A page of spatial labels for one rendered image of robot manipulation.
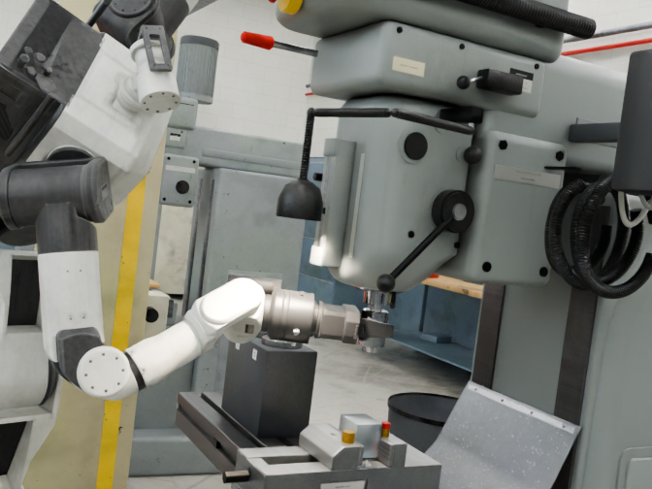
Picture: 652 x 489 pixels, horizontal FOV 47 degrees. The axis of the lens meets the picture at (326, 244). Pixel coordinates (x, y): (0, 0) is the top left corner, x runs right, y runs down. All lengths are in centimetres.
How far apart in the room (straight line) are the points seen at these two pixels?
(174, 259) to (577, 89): 853
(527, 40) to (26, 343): 111
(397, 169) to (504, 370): 58
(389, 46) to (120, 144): 47
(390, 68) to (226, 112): 967
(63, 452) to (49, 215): 192
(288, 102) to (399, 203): 1002
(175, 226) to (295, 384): 811
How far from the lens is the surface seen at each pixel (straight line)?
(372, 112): 109
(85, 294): 120
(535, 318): 155
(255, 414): 162
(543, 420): 152
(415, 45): 120
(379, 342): 131
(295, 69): 1129
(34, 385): 166
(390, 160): 120
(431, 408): 360
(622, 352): 146
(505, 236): 131
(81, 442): 305
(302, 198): 115
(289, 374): 161
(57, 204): 120
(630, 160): 120
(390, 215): 120
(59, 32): 138
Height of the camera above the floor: 144
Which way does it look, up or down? 3 degrees down
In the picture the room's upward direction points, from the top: 7 degrees clockwise
